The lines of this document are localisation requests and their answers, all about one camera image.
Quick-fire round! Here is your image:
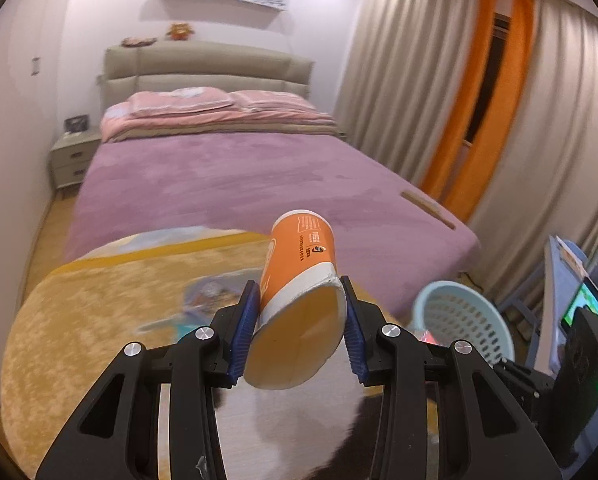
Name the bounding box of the white wardrobe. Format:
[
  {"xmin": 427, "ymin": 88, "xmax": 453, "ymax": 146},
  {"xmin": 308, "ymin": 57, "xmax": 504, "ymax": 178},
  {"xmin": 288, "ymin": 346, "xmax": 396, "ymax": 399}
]
[{"xmin": 0, "ymin": 0, "xmax": 82, "ymax": 411}]

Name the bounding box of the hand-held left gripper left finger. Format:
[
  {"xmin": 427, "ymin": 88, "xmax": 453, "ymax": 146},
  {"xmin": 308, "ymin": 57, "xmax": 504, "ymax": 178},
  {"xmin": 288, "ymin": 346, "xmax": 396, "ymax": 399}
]
[{"xmin": 35, "ymin": 280, "xmax": 261, "ymax": 480}]

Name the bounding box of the orange plush toy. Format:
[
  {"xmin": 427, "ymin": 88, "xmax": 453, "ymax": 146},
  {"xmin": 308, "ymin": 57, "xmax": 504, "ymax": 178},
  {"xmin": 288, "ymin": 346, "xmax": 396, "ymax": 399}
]
[{"xmin": 165, "ymin": 21, "xmax": 196, "ymax": 42}]

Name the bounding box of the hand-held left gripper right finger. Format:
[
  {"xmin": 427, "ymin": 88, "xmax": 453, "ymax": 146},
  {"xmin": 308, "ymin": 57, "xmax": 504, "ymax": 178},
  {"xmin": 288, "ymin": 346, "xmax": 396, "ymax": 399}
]
[{"xmin": 339, "ymin": 275, "xmax": 562, "ymax": 480}]

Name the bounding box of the beige upholstered bed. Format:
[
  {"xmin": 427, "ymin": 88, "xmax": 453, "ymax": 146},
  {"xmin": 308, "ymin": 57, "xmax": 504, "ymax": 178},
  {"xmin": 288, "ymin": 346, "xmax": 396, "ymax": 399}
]
[{"xmin": 62, "ymin": 40, "xmax": 482, "ymax": 321}]

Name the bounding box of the orange curtain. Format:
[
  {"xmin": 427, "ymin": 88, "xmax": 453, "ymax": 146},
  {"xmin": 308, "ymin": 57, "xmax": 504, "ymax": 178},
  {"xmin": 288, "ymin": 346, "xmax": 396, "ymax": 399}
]
[
  {"xmin": 441, "ymin": 0, "xmax": 534, "ymax": 221},
  {"xmin": 421, "ymin": 0, "xmax": 500, "ymax": 196}
]

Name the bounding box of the orange paper cup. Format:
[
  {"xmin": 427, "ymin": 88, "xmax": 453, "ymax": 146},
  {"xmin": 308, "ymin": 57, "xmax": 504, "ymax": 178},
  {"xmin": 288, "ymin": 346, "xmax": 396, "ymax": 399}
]
[{"xmin": 243, "ymin": 208, "xmax": 347, "ymax": 390}]

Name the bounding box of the light blue plastic basket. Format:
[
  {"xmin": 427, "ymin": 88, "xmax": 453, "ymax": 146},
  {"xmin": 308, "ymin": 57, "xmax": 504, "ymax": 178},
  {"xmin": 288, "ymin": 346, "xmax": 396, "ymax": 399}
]
[{"xmin": 410, "ymin": 280, "xmax": 514, "ymax": 366}]

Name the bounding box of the purple bed cover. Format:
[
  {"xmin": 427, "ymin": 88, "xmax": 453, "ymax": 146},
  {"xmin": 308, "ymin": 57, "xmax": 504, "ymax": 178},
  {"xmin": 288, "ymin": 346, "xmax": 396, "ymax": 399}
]
[{"xmin": 62, "ymin": 132, "xmax": 482, "ymax": 321}]

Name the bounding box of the smartphone with green screen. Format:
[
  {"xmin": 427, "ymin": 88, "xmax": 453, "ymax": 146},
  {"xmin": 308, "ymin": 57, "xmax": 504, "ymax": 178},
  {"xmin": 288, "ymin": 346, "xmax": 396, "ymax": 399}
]
[{"xmin": 561, "ymin": 276, "xmax": 598, "ymax": 336}]

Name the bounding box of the white side table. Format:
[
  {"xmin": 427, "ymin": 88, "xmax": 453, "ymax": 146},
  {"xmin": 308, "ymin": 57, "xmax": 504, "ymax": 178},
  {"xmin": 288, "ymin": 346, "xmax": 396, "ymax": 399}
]
[{"xmin": 531, "ymin": 234, "xmax": 590, "ymax": 386}]

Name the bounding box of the yellow patterned round rug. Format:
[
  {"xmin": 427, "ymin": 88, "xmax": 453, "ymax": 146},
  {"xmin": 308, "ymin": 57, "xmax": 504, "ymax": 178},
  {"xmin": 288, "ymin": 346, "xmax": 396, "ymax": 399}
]
[{"xmin": 2, "ymin": 227, "xmax": 445, "ymax": 480}]

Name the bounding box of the grey nightstand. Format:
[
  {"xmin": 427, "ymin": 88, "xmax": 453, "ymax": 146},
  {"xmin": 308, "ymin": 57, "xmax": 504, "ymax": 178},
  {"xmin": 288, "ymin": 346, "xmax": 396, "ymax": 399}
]
[{"xmin": 48, "ymin": 127, "xmax": 102, "ymax": 196}]

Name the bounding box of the beige curtain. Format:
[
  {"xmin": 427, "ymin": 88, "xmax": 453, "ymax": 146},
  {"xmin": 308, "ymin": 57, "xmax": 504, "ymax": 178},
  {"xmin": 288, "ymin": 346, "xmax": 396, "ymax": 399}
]
[
  {"xmin": 334, "ymin": 0, "xmax": 484, "ymax": 196},
  {"xmin": 469, "ymin": 0, "xmax": 598, "ymax": 311}
]

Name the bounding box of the blue grey stool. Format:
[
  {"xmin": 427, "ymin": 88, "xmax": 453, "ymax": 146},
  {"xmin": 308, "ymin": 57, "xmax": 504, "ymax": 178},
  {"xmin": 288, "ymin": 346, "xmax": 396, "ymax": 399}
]
[{"xmin": 496, "ymin": 290, "xmax": 547, "ymax": 348}]

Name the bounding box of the dark window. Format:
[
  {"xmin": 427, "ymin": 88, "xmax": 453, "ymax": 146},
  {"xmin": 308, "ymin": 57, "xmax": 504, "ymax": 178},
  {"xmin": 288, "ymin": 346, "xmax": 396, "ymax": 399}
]
[{"xmin": 464, "ymin": 12, "xmax": 512, "ymax": 146}]

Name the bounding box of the pink pillow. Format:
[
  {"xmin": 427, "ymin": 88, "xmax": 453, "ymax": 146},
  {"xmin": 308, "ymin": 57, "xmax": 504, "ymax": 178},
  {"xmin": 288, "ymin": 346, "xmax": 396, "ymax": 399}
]
[
  {"xmin": 228, "ymin": 90, "xmax": 317, "ymax": 113},
  {"xmin": 129, "ymin": 87, "xmax": 234, "ymax": 118}
]

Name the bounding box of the wooden stick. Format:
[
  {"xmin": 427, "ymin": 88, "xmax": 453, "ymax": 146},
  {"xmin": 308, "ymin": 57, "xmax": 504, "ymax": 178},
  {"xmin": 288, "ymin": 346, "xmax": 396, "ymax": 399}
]
[{"xmin": 401, "ymin": 190, "xmax": 457, "ymax": 231}]

